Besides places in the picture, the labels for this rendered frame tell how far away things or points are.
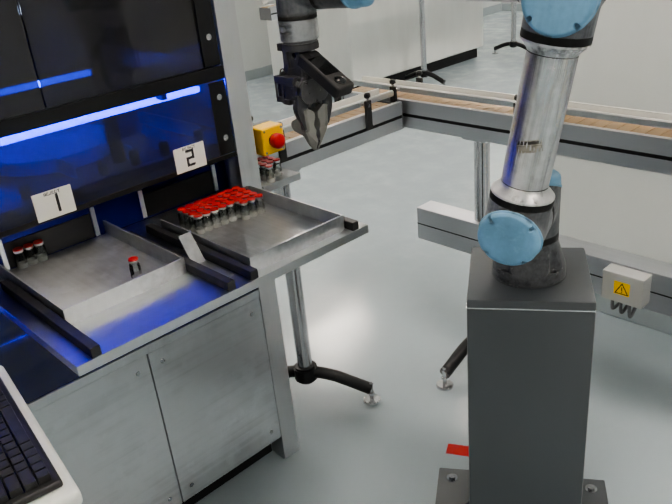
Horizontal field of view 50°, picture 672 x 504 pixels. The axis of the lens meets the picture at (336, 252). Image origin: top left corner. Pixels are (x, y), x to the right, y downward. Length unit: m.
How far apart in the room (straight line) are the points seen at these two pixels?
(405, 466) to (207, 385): 0.66
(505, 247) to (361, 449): 1.15
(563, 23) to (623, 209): 1.68
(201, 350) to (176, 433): 0.23
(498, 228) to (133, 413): 1.04
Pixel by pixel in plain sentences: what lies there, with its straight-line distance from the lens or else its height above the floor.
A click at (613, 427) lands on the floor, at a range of 2.45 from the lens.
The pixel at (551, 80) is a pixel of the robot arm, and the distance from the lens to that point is 1.25.
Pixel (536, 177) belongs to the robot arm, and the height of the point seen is 1.07.
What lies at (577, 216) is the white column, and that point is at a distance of 2.91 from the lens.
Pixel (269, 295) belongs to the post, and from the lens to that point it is 2.02.
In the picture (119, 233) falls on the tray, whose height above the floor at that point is 0.90.
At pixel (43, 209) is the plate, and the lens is 1.62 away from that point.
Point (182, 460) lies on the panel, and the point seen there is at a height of 0.22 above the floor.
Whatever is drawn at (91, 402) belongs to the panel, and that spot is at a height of 0.53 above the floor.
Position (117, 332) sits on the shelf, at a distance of 1.35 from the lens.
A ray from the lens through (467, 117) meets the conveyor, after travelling 2.27.
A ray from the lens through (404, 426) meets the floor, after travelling 2.40.
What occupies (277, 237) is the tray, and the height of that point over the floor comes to 0.88.
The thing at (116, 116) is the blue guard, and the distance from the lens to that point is 1.65.
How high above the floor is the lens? 1.53
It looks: 26 degrees down
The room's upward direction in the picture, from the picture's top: 6 degrees counter-clockwise
